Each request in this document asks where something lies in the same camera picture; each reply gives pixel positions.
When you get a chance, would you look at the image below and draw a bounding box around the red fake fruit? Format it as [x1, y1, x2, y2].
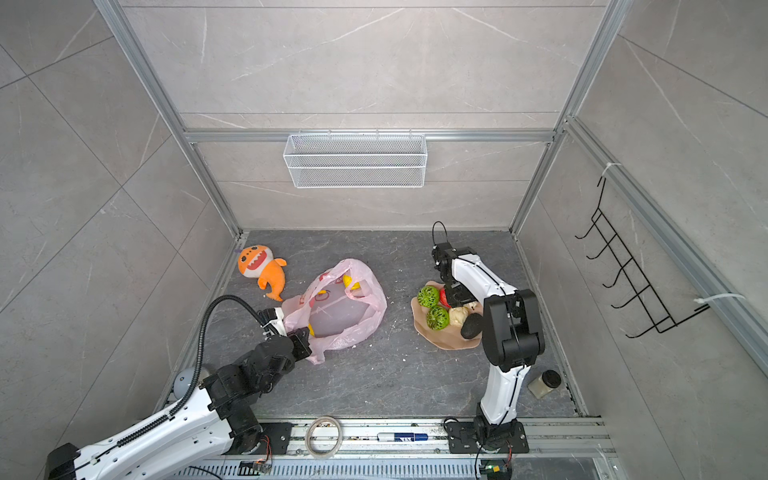
[439, 288, 451, 310]

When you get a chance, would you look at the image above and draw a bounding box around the green fake custard apple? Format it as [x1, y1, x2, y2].
[417, 285, 440, 309]

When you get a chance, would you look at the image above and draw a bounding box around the pink scalloped plastic bowl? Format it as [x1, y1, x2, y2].
[411, 297, 482, 351]

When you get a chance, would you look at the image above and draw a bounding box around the pink plastic bag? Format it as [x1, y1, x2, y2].
[282, 258, 388, 365]

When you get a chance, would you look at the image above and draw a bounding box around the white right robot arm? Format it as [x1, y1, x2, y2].
[431, 242, 545, 454]

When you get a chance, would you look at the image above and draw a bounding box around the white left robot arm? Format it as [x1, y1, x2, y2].
[45, 328, 311, 479]

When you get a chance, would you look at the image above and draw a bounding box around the yellow fake lemon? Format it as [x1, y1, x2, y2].
[342, 274, 361, 291]

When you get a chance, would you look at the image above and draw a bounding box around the roll of clear tape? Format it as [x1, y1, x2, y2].
[304, 416, 344, 460]

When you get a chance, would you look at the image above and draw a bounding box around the small jar with black lid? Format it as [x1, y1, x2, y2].
[528, 370, 562, 399]

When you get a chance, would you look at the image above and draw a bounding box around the orange shark plush toy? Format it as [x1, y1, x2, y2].
[237, 245, 287, 302]

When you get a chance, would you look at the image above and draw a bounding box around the blue marker pen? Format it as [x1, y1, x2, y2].
[377, 432, 429, 443]

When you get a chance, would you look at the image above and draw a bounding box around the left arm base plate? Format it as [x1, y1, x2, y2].
[242, 422, 294, 457]

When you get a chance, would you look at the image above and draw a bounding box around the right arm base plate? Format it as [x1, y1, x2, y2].
[442, 417, 530, 454]

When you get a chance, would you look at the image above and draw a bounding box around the white wire mesh basket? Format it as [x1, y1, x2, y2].
[283, 133, 428, 189]

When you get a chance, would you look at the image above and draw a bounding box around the black wire hook rack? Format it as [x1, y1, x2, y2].
[574, 178, 710, 339]

